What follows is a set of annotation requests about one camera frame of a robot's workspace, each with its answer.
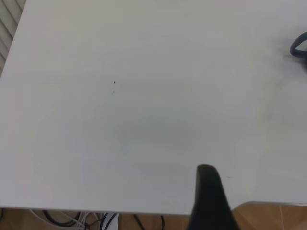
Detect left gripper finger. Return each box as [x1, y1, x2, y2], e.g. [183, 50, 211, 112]
[187, 164, 240, 230]

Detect dark grey ceramic cup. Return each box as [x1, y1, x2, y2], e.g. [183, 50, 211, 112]
[290, 32, 307, 63]

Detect white power strip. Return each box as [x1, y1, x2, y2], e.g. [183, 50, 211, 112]
[98, 212, 120, 230]

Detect white slatted blind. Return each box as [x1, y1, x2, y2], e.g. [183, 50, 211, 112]
[0, 0, 26, 79]

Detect black thin cable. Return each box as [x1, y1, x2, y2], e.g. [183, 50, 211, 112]
[132, 214, 166, 230]

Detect white cable bundle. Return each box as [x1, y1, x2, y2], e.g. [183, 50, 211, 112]
[30, 209, 99, 230]

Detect black looped cable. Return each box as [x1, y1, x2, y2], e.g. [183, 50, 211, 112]
[42, 210, 83, 228]

